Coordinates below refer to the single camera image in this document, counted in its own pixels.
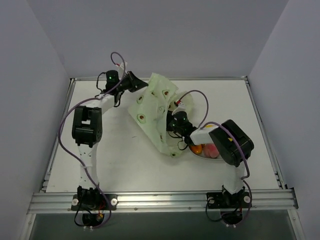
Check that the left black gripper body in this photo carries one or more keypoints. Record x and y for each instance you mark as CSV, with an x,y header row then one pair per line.
x,y
131,81

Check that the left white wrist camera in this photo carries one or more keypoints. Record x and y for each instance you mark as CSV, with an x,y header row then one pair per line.
x,y
122,65

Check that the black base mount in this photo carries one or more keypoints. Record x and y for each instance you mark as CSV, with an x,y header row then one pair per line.
x,y
92,210
233,208

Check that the pink fake peach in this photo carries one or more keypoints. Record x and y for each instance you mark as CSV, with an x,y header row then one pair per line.
x,y
210,151

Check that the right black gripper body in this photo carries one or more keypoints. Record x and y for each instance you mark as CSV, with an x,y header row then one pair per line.
x,y
171,123

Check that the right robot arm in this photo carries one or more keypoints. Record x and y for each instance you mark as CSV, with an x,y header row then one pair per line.
x,y
231,142

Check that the yellow fake banana bunch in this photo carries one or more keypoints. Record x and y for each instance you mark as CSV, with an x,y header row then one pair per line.
x,y
209,126

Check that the aluminium front rail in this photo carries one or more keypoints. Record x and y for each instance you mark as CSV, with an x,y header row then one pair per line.
x,y
154,202

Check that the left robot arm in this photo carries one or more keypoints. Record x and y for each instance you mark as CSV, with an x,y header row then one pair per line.
x,y
87,125

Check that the orange fake fruit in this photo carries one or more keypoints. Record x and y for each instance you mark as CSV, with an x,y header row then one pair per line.
x,y
196,149

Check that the white oval plate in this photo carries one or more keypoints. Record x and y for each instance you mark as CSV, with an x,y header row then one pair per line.
x,y
219,158

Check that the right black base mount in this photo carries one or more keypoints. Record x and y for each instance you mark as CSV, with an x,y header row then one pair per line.
x,y
233,208

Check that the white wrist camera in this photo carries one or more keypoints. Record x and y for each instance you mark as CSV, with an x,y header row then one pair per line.
x,y
180,106
122,65

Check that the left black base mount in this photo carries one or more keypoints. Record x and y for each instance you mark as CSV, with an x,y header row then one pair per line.
x,y
92,210

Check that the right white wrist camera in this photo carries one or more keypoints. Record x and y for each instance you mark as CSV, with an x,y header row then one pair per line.
x,y
180,106

